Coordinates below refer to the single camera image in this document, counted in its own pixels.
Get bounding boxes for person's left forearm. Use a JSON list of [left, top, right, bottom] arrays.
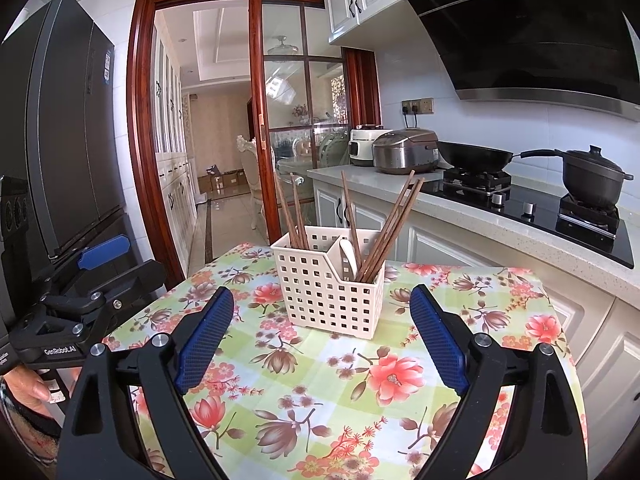
[[0, 390, 63, 468]]

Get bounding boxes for white pressure cooker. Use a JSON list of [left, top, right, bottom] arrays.
[[348, 124, 393, 167]]

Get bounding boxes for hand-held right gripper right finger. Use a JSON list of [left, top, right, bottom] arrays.
[[409, 284, 588, 480]]

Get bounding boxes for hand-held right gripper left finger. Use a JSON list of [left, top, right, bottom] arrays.
[[59, 286, 236, 480]]

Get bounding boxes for dark grey refrigerator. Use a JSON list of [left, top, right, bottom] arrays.
[[0, 0, 126, 311]]

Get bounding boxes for black glass gas stove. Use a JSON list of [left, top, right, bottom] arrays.
[[425, 167, 636, 268]]

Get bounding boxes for white base kitchen cabinets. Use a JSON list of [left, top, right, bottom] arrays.
[[312, 180, 640, 461]]

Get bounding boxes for person's left hand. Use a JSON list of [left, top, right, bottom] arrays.
[[0, 364, 56, 421]]

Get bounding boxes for white ornate dining chair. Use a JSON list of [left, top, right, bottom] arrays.
[[236, 135, 273, 231]]

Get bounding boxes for black glass range hood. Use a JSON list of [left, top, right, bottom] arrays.
[[395, 0, 640, 122]]

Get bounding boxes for floral checked tablecloth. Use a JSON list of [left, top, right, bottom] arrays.
[[102, 242, 588, 480]]

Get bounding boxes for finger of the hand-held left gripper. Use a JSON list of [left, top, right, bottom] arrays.
[[40, 259, 167, 334], [47, 234, 133, 288]]

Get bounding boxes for speckled stone countertop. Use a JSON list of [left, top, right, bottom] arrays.
[[306, 162, 640, 311]]

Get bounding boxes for white hallway cabinet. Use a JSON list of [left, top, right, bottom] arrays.
[[152, 10, 198, 273]]

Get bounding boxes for brown wooden chopstick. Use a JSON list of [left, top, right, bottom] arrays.
[[290, 172, 310, 250], [358, 170, 417, 283], [340, 170, 363, 281], [365, 177, 427, 283], [361, 175, 422, 283], [274, 174, 303, 250]]

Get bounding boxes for white ceramic spoon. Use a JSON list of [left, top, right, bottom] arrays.
[[339, 238, 358, 281]]

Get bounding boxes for white perforated plastic utensil basket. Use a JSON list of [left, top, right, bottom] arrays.
[[270, 226, 387, 339]]

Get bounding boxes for black wok with handle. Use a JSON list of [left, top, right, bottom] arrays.
[[436, 141, 563, 171]]

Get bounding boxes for black lidded cooking pot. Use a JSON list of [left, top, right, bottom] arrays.
[[554, 145, 635, 209]]

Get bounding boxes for glass sliding door wooden frame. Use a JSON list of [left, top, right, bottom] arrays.
[[249, 0, 351, 246]]

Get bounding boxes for brown metallic rice cooker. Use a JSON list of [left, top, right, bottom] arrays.
[[371, 128, 441, 176]]

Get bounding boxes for red wooden door frame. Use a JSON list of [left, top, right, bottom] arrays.
[[126, 0, 381, 291]]

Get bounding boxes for white upper kitchen cabinet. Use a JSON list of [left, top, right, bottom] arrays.
[[320, 0, 426, 46]]

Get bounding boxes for pile of cardboard boxes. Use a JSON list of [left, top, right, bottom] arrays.
[[196, 164, 248, 196]]

